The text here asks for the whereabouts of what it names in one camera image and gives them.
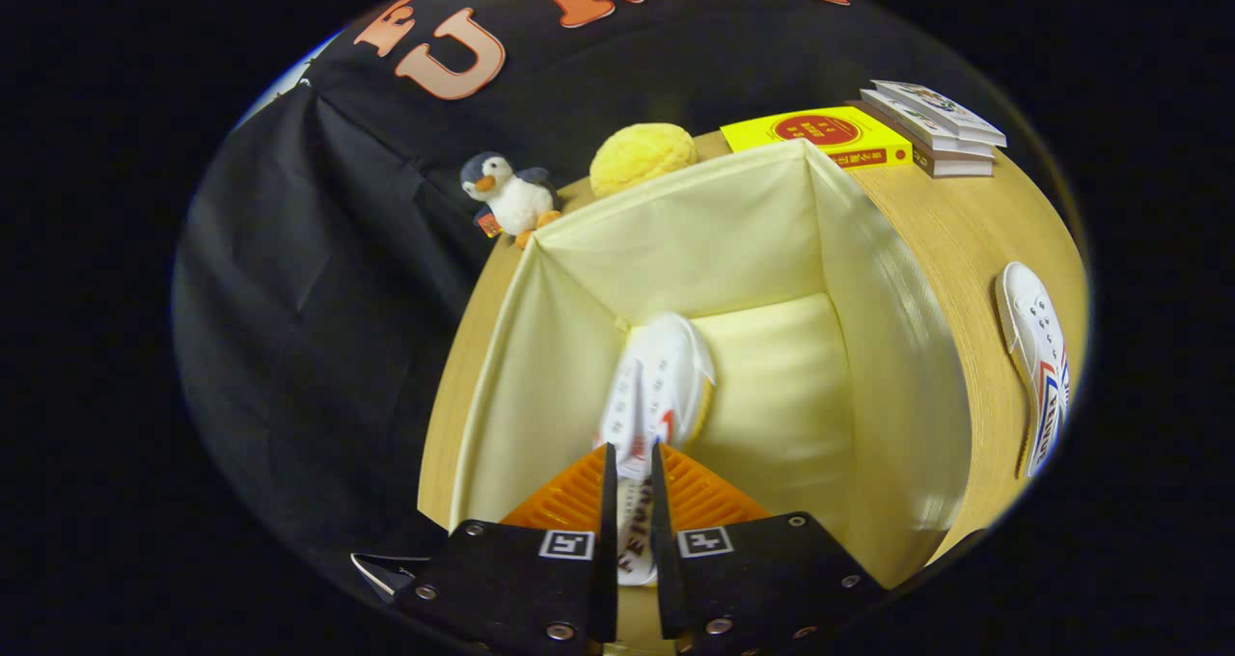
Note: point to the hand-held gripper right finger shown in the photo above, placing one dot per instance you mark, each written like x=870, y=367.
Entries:
x=743, y=579

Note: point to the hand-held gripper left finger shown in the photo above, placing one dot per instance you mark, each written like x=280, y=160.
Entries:
x=540, y=588

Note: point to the white canvas shoe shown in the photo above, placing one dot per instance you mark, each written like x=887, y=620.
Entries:
x=1032, y=328
x=666, y=367

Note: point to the cream fabric storage box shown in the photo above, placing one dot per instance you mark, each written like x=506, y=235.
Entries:
x=772, y=251

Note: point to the penguin plush toy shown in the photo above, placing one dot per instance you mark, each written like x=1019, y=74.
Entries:
x=516, y=203

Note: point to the yellow bun plush toy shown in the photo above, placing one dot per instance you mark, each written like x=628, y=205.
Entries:
x=637, y=154

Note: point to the yellow book red circle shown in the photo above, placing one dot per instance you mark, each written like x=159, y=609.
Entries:
x=820, y=130

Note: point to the brown cover book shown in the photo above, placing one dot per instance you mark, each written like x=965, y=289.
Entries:
x=955, y=167

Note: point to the white illustrated book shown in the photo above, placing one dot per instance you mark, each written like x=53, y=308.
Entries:
x=936, y=106

